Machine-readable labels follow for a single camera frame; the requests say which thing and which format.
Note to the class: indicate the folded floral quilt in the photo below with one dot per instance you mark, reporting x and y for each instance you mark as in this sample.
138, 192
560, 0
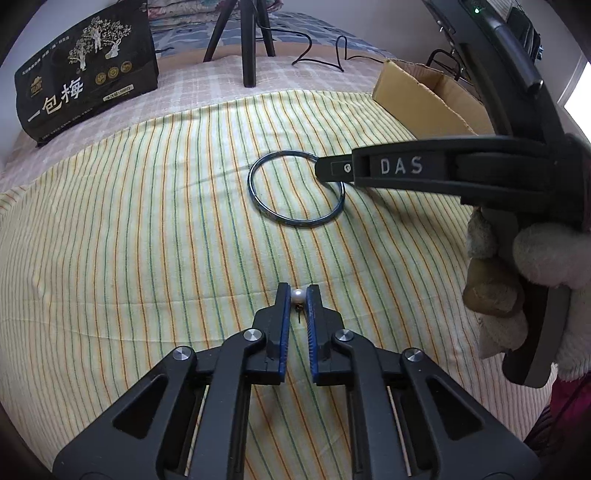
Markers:
184, 11

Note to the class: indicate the pearl earring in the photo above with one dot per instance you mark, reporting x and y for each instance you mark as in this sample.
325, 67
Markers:
298, 295

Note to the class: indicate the yellow striped cloth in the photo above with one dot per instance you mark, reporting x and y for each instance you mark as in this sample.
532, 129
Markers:
138, 230

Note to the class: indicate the window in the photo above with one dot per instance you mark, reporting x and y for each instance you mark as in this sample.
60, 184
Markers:
581, 92

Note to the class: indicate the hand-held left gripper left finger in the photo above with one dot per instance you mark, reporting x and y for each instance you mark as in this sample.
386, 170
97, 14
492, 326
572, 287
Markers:
282, 332

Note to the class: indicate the black snack bag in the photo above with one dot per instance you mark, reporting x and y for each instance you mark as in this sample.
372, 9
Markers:
83, 69

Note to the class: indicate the person's maroon clothing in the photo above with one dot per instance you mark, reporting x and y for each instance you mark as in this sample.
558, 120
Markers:
570, 406

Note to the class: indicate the person's right hand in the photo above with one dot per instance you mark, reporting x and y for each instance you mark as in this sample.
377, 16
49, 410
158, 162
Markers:
554, 254

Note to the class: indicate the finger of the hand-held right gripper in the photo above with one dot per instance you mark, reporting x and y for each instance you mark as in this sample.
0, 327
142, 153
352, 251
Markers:
360, 166

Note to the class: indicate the dark bangle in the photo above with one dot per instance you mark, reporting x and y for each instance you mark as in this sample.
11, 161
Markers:
250, 184

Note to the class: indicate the black tripod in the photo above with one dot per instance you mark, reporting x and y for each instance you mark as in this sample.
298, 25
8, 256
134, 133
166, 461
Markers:
249, 46

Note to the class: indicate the cardboard box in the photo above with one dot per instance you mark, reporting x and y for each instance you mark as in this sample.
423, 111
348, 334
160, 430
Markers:
415, 106

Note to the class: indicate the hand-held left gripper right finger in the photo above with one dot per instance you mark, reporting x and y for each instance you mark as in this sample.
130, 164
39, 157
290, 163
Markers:
313, 332

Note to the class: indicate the blue patterned bed sheet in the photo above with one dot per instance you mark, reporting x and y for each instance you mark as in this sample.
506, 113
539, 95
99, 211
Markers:
323, 23

